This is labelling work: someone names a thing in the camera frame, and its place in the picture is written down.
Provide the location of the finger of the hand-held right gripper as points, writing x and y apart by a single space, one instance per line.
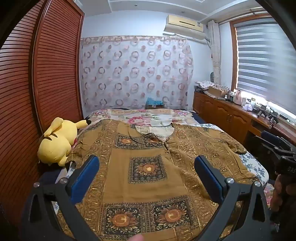
269 136

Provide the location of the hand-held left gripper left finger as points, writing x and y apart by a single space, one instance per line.
85 177

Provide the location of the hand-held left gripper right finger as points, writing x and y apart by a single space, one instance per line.
208 178

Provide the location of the brown patterned shirt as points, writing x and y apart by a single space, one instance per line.
138 148

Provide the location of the person's right hand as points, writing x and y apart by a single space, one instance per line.
281 194

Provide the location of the person's left hand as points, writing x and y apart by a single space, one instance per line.
137 238

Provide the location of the black gadget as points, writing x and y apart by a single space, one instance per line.
266 112

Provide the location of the blue floral bed sheet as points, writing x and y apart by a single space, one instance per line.
254 164

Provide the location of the yellow plush toy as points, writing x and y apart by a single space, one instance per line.
57 143

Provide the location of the pink kettle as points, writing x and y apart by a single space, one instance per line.
237 96

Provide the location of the long wooden cabinet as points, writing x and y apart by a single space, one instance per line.
222 113

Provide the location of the open cardboard box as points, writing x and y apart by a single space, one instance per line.
216 91

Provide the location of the striped window blind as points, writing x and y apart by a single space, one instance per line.
266 64

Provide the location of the folded floral cloth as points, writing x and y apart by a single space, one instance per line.
204 84

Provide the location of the pink floral blanket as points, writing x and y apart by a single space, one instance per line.
150 117

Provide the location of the teal cloth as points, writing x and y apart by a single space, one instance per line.
153 101

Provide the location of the cream lace curtain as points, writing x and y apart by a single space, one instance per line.
215 51

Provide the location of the wooden louvred wardrobe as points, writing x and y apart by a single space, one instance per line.
25 92

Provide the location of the circle patterned hanging cloth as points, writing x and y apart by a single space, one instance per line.
136 71

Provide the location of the white air conditioner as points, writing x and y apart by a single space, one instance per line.
185 26

